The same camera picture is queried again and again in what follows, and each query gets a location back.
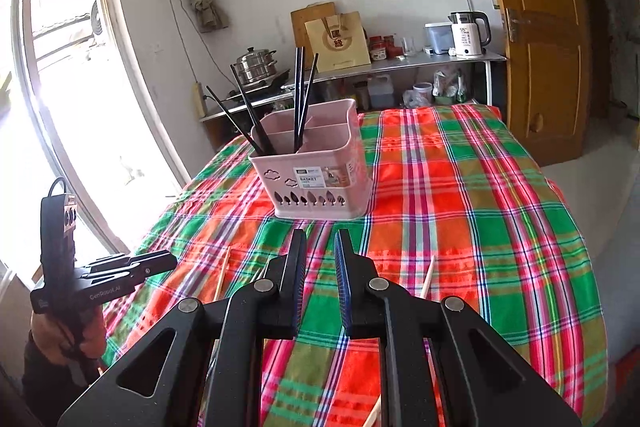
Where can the stainless steel steamer pot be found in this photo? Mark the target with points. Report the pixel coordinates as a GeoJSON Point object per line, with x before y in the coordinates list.
{"type": "Point", "coordinates": [255, 65]}

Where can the metal kitchen shelf table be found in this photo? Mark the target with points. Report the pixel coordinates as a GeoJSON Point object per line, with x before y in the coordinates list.
{"type": "Point", "coordinates": [407, 68]}

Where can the pink plastic utensil basket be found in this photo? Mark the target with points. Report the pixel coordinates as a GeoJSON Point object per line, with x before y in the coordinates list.
{"type": "Point", "coordinates": [327, 178]}

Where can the black chopstick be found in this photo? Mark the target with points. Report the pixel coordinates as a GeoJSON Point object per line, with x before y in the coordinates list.
{"type": "Point", "coordinates": [298, 88]}
{"type": "Point", "coordinates": [257, 148]}
{"type": "Point", "coordinates": [260, 131]}
{"type": "Point", "coordinates": [304, 103]}

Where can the wooden chopstick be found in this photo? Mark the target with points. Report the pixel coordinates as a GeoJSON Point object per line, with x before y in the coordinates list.
{"type": "Point", "coordinates": [222, 275]}
{"type": "Point", "coordinates": [407, 394]}

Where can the person's left hand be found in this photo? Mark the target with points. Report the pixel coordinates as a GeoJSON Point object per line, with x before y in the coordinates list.
{"type": "Point", "coordinates": [53, 338]}

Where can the low side shelf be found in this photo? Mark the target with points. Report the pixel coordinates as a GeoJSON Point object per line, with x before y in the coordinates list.
{"type": "Point", "coordinates": [220, 130]}

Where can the window frame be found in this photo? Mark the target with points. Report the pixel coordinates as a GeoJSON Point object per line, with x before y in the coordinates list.
{"type": "Point", "coordinates": [74, 106]}

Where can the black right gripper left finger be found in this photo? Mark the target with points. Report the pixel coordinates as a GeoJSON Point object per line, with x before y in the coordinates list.
{"type": "Point", "coordinates": [202, 362]}

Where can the wooden door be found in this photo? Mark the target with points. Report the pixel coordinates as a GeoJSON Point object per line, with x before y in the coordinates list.
{"type": "Point", "coordinates": [548, 55]}

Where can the wooden chopstick right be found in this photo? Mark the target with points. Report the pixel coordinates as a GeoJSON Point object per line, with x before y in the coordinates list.
{"type": "Point", "coordinates": [407, 394]}

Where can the white electric kettle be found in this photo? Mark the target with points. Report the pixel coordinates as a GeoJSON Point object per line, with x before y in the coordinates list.
{"type": "Point", "coordinates": [471, 32]}

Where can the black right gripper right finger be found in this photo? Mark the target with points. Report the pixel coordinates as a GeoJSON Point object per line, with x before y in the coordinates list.
{"type": "Point", "coordinates": [478, 378]}

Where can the wooden chopstick left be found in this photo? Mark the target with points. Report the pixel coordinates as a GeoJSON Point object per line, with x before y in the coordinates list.
{"type": "Point", "coordinates": [222, 275]}

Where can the white plastic jug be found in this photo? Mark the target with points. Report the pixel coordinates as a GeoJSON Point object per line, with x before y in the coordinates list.
{"type": "Point", "coordinates": [381, 92]}

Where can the tan paper gift bag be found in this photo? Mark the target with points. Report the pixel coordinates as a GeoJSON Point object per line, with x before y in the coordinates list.
{"type": "Point", "coordinates": [339, 40]}

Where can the black induction cooker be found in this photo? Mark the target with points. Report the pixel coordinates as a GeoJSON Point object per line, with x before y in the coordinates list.
{"type": "Point", "coordinates": [261, 87]}

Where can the red lidded jar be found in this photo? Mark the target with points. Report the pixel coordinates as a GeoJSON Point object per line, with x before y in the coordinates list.
{"type": "Point", "coordinates": [377, 49]}

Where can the red green plaid tablecloth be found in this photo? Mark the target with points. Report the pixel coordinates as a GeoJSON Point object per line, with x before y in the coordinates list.
{"type": "Point", "coordinates": [450, 186]}

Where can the blue grey plastic container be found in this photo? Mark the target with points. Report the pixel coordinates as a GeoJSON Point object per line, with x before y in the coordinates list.
{"type": "Point", "coordinates": [440, 38]}

